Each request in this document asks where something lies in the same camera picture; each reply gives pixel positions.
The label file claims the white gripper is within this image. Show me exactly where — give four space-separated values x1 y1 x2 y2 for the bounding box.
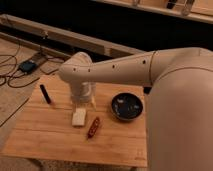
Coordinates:
69 82 96 103

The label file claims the black marker pen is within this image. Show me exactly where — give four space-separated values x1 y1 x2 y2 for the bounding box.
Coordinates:
39 84 51 104

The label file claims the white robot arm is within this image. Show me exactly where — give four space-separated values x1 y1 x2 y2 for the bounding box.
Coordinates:
59 47 213 171

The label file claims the white rectangular eraser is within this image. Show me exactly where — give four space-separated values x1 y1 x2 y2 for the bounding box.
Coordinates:
72 108 86 126

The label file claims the dark ceramic bowl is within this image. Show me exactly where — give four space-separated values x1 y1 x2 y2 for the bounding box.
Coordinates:
110 93 144 121

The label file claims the red brown pocket knife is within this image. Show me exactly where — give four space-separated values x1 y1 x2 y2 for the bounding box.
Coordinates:
87 117 100 139

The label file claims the long wooden floor beam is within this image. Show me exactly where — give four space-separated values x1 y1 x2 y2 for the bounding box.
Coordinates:
0 14 143 58

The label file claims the wooden table board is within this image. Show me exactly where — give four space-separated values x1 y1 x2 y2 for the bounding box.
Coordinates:
2 76 147 167

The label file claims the blue black power adapter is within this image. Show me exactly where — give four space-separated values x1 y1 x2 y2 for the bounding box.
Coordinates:
18 60 37 74

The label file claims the black floor cable left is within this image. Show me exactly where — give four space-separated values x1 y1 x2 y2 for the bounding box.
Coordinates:
0 43 68 89

